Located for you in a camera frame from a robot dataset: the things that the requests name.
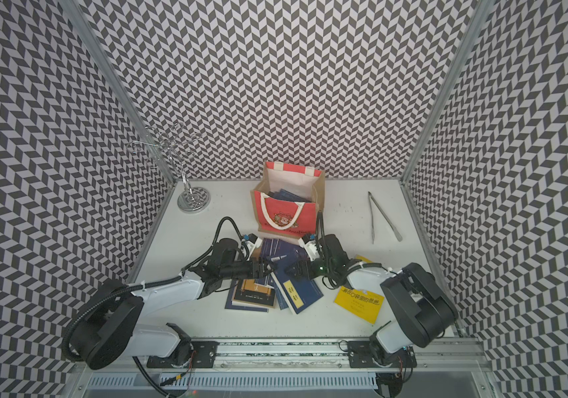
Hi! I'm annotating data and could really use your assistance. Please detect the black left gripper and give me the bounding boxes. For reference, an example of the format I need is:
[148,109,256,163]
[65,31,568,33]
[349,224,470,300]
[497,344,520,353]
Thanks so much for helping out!
[223,256,280,280]

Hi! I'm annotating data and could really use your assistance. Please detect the blue book yellow label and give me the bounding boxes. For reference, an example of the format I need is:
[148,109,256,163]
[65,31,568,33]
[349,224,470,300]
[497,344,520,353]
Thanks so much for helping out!
[272,255,323,315]

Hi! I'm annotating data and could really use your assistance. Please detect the dark blue book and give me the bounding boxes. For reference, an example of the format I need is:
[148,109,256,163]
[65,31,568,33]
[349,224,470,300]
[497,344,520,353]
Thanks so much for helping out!
[260,239,308,266]

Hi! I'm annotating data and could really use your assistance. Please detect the red burlap Christmas bag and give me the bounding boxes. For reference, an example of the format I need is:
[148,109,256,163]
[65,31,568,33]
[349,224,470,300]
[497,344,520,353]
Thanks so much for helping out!
[251,162,325,238]

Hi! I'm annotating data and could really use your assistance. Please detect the blue book text back cover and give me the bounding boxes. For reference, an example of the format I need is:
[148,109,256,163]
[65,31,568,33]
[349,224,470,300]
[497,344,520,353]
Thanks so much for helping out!
[267,189,312,203]

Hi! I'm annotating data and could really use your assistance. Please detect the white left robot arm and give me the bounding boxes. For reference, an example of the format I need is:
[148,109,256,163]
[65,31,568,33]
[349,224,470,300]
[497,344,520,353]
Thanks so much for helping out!
[62,238,277,370]

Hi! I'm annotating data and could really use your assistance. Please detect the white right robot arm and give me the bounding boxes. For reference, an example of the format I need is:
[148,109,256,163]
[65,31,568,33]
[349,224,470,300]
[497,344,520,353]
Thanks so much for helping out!
[280,234,458,367]

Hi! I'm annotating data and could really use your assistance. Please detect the brown cover book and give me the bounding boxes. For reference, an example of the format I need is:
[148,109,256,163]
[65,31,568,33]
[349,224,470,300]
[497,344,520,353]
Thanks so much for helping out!
[234,280,276,308]

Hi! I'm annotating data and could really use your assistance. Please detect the blue book under brown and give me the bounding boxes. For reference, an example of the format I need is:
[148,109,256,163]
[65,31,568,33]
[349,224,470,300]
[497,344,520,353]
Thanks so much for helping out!
[224,281,268,313]

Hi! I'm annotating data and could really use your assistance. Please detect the yellow book blue illustration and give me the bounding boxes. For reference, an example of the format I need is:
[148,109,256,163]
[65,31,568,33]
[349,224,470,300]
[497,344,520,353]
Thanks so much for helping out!
[333,255,385,325]

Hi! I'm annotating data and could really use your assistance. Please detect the stainless steel kitchen tongs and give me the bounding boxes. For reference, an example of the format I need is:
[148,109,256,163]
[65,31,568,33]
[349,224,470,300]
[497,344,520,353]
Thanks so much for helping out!
[367,192,403,244]

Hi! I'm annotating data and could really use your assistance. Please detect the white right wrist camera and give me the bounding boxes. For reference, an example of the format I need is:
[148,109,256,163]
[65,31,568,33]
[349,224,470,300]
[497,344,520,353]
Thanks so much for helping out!
[298,234,320,261]

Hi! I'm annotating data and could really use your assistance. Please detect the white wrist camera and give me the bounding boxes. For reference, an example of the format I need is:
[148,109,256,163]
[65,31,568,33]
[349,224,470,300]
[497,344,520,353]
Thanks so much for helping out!
[244,234,262,256]
[298,234,320,261]

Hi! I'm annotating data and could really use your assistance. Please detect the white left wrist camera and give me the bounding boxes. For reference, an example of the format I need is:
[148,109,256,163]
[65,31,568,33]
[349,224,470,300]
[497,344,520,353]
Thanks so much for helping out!
[244,234,262,256]

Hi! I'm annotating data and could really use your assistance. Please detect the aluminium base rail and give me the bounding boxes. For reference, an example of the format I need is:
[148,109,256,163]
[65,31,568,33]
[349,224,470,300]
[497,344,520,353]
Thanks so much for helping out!
[66,338,501,397]

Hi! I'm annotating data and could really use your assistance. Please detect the chrome wire jewelry stand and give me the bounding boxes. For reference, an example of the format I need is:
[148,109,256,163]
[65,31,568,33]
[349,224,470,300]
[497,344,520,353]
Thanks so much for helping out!
[126,121,211,214]

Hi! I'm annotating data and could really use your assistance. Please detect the aluminium corner frame post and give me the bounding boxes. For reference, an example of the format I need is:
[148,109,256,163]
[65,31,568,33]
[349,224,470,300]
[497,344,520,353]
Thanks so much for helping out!
[58,0,176,186]

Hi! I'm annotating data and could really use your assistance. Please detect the right aluminium corner post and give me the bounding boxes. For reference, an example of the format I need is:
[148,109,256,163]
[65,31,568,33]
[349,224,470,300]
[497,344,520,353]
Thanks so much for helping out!
[400,0,495,186]

